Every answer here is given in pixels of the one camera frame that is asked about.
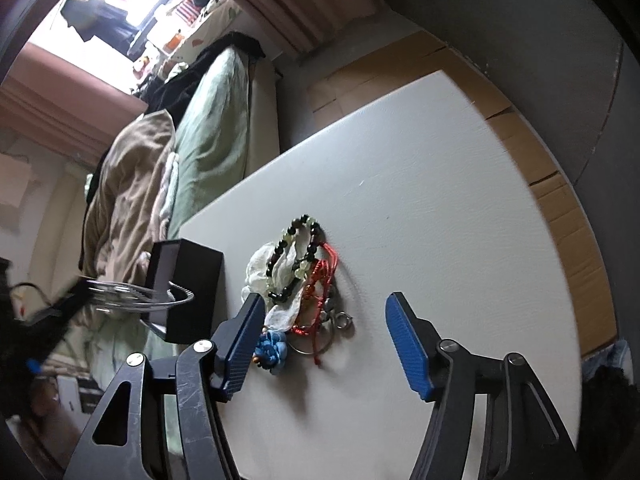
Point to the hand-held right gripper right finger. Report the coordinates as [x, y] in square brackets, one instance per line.
[407, 345]

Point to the hanging dark clothes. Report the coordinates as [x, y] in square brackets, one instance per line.
[105, 22]

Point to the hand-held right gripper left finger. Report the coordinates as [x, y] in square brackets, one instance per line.
[240, 342]

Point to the beige blanket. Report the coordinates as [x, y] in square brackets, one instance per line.
[130, 185]

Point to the black jewelry box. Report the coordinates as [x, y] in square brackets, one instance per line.
[200, 285]

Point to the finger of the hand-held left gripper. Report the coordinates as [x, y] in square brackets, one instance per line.
[72, 302]

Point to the white cloth scrunchie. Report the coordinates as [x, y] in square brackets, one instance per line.
[257, 265]

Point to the white paper sheet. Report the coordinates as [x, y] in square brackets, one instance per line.
[12, 180]

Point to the dark fuzzy cloth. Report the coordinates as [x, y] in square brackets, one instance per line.
[607, 400]

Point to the silver bangle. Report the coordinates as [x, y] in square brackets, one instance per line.
[115, 288]

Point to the pink curtain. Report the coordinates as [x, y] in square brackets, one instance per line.
[290, 0]
[60, 100]

